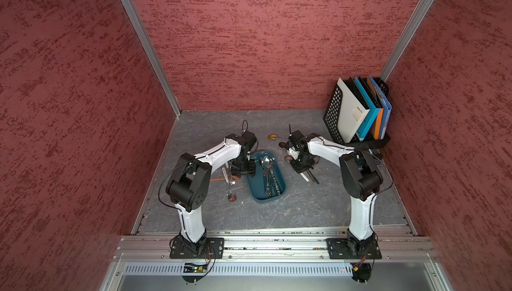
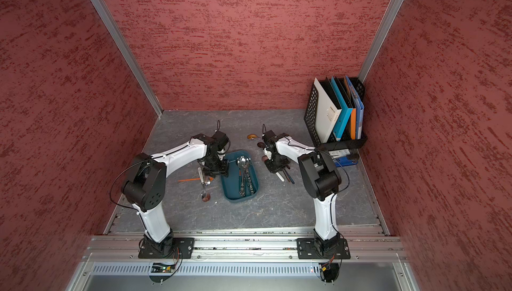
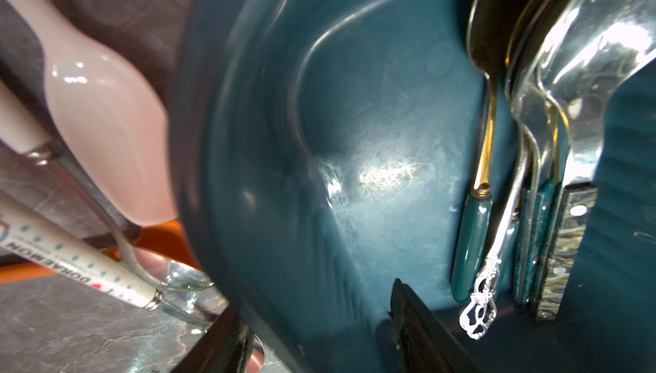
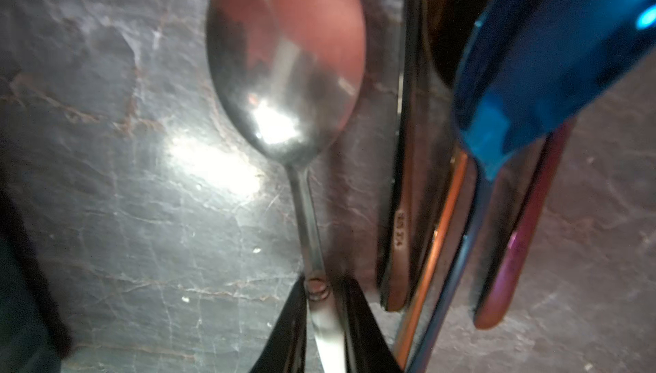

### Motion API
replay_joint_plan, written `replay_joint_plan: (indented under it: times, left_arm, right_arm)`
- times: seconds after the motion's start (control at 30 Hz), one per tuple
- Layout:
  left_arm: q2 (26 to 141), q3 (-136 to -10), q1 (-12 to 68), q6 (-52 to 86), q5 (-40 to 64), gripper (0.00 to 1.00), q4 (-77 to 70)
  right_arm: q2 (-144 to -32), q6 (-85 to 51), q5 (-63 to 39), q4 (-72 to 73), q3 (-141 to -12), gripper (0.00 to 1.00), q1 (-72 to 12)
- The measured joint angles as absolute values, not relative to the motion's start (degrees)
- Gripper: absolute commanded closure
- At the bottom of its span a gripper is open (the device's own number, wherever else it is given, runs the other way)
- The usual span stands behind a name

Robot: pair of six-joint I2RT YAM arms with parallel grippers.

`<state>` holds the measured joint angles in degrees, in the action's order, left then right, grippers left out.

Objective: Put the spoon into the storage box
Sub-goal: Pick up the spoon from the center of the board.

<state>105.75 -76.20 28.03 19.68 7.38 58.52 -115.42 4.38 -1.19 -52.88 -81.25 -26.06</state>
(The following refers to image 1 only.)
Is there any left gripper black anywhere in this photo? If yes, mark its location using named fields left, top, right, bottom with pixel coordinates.
left=230, top=154, right=257, bottom=178

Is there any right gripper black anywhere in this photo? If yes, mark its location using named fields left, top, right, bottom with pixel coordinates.
left=290, top=151, right=315, bottom=174

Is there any white handled spoon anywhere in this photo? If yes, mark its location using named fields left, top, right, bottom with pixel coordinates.
left=300, top=172, right=310, bottom=182

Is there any teal plastic storage box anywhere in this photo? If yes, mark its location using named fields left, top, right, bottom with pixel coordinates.
left=247, top=151, right=287, bottom=203

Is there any ornate silver spoon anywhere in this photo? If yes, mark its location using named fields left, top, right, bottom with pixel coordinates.
left=268, top=159, right=281, bottom=195

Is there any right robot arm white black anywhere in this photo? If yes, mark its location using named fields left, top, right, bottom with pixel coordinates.
left=286, top=131, right=383, bottom=248

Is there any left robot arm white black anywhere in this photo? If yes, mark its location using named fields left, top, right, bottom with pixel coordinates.
left=165, top=131, right=257, bottom=244

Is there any copper bowl spoon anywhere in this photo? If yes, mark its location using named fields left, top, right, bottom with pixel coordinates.
left=227, top=186, right=237, bottom=203

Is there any gold spoon at back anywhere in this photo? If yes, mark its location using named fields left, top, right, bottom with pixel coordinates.
left=267, top=134, right=281, bottom=140

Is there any black mesh file rack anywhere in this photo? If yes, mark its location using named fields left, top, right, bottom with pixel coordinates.
left=323, top=76, right=392, bottom=150

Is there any white folder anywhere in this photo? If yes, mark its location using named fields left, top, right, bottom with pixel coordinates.
left=337, top=79, right=368, bottom=143

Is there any orange folder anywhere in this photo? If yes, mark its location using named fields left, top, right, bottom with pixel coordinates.
left=366, top=76, right=383, bottom=140

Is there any teal folder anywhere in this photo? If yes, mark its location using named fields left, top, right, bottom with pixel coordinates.
left=354, top=77, right=381, bottom=140

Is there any blue folder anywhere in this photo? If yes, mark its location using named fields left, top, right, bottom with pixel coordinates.
left=369, top=76, right=392, bottom=139

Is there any orange handled spoon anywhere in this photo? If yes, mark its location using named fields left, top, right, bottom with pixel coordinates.
left=210, top=176, right=239, bottom=182

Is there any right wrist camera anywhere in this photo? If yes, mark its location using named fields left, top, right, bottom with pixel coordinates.
left=288, top=131, right=305, bottom=152

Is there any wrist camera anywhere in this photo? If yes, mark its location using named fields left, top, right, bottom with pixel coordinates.
left=288, top=131, right=305, bottom=152
left=239, top=131, right=257, bottom=154

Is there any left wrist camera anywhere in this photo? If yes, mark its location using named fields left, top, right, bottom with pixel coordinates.
left=239, top=131, right=257, bottom=154

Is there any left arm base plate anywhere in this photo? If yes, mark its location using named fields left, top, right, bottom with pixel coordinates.
left=169, top=235, right=225, bottom=260

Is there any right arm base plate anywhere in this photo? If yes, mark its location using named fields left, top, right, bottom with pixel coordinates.
left=326, top=237, right=382, bottom=260

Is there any aluminium front rail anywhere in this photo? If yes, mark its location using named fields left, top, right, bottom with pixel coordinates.
left=113, top=234, right=439, bottom=263

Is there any perforated cable tray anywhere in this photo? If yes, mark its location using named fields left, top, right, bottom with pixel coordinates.
left=123, top=262, right=353, bottom=278

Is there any left corner aluminium post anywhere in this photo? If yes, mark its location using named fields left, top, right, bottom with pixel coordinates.
left=120, top=0, right=182, bottom=119

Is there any corner aluminium post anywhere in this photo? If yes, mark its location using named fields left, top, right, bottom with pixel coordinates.
left=380, top=0, right=434, bottom=81
left=120, top=0, right=182, bottom=119

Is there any right corner aluminium post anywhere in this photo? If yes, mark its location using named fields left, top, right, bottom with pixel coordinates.
left=380, top=0, right=434, bottom=81

